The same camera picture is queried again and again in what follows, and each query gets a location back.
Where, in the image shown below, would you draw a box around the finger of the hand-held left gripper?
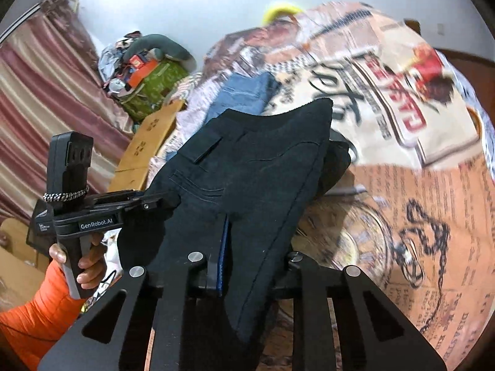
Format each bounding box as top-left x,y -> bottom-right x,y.
127,189 -> 173,202
133,199 -> 182,213

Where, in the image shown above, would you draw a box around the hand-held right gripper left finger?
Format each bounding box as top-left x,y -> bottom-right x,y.
37,216 -> 229,371

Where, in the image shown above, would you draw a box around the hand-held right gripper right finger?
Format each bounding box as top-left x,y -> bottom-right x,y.
278,251 -> 447,371

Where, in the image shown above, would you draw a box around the black pants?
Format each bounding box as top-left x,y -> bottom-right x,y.
116,98 -> 352,371

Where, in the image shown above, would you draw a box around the person's left hand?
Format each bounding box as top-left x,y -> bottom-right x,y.
50,239 -> 108,286

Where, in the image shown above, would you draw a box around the brown cardboard box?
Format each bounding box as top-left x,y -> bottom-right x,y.
108,100 -> 188,192

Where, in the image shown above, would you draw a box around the pink striped curtain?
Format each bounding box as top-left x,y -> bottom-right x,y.
0,0 -> 134,225

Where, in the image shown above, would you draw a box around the green patterned bag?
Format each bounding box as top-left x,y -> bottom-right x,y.
120,59 -> 190,122

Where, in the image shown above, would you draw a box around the pile of printed cloth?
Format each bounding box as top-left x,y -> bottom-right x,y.
98,33 -> 140,93

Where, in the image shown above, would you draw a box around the printed blanket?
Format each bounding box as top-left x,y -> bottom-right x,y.
83,0 -> 495,371

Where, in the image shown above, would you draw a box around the tan cardboard sheet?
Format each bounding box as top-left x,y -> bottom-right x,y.
0,217 -> 53,312

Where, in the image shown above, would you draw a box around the orange box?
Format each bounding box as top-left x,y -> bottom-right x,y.
127,55 -> 159,87

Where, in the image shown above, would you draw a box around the blue jeans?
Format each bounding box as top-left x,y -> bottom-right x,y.
203,71 -> 281,124

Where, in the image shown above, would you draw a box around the yellow curved object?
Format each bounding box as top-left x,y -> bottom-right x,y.
263,2 -> 306,24

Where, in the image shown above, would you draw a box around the white patterned bed sheet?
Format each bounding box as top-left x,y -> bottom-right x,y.
445,52 -> 495,186

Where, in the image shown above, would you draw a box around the curtain rail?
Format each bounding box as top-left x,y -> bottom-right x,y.
0,0 -> 64,43

